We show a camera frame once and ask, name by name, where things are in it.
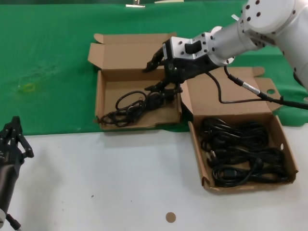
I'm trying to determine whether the open brown cardboard box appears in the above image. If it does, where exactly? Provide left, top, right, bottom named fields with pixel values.
left=87, top=32, right=186, bottom=131
left=179, top=66, right=299, bottom=195

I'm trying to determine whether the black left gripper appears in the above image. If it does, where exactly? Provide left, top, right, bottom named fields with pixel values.
left=0, top=115, right=35, bottom=174

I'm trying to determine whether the small yellowish ring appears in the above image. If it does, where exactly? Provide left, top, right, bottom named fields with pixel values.
left=22, top=83, right=37, bottom=93

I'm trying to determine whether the black cable with metal connector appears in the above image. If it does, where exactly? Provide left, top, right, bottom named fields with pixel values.
left=223, top=65, right=308, bottom=110

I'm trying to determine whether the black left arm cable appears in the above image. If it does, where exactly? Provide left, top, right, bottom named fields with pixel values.
left=6, top=212, right=23, bottom=231

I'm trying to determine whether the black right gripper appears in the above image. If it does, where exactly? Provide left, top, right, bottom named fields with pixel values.
left=141, top=46, right=218, bottom=95

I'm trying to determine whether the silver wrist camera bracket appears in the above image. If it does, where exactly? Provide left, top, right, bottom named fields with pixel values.
left=163, top=33, right=215, bottom=62

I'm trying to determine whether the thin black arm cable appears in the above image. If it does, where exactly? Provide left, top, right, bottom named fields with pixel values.
left=205, top=71, right=283, bottom=105

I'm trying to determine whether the green table cloth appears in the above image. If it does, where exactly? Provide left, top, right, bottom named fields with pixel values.
left=0, top=1, right=308, bottom=137

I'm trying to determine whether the black power cable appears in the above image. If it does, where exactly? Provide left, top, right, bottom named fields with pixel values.
left=100, top=90, right=180, bottom=128
left=199, top=117, right=270, bottom=156
left=206, top=146, right=290, bottom=188

